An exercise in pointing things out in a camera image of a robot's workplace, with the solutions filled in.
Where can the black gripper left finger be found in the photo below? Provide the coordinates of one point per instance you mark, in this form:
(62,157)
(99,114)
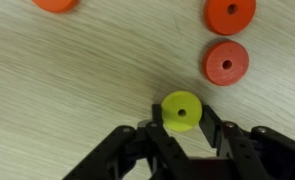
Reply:
(157,116)

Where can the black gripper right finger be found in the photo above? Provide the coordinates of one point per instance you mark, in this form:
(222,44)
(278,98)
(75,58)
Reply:
(211,125)

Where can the orange wooden disc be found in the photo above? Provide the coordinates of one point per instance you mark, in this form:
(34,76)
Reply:
(217,71)
(217,20)
(55,5)

